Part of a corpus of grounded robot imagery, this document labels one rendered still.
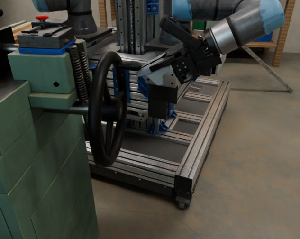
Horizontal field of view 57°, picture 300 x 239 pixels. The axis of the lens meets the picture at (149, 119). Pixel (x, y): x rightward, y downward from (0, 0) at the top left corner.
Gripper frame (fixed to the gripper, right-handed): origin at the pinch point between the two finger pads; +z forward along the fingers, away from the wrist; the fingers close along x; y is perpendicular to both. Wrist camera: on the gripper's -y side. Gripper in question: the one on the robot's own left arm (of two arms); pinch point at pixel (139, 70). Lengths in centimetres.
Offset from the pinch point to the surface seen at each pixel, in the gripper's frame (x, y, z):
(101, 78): -15.9, -6.3, 2.6
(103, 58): -10.5, -8.8, 2.1
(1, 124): -25.4, -9.5, 21.9
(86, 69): -4.7, -7.6, 10.3
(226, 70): 242, 107, -6
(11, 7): 324, -87, 228
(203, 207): 36, 90, 22
